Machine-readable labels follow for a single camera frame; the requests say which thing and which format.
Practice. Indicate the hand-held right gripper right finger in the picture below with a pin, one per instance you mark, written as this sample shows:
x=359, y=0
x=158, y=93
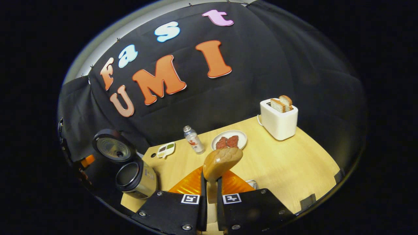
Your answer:
x=220, y=209

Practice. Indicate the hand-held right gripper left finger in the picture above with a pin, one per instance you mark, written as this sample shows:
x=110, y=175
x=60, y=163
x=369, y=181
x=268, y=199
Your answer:
x=203, y=202

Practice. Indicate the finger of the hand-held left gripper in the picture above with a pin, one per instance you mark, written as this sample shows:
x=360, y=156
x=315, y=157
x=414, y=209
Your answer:
x=88, y=161

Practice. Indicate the wooden spoon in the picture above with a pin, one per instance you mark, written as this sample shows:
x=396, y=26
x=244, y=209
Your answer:
x=222, y=161

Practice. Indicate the dark grey rice cooker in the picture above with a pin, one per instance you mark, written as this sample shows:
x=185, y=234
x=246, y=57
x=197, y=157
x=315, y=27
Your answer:
x=140, y=182

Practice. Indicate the red meat slice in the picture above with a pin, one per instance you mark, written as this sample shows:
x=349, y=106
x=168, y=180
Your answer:
x=232, y=141
x=221, y=143

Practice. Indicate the small clear bottle red label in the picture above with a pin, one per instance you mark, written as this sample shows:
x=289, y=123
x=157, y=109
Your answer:
x=195, y=141

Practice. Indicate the white divided sauce dish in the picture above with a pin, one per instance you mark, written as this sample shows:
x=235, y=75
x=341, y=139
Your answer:
x=166, y=150

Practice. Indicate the white round plate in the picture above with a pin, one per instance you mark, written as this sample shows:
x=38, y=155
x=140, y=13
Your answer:
x=241, y=137

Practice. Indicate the black table edge clamp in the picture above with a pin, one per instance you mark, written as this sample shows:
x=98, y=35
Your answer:
x=338, y=176
x=308, y=202

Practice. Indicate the row of black cloth clips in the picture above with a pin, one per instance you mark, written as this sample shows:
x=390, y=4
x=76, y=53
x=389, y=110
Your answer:
x=117, y=39

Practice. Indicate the toasted bread slice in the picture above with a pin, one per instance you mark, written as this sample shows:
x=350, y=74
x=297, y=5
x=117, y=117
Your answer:
x=278, y=106
x=287, y=100

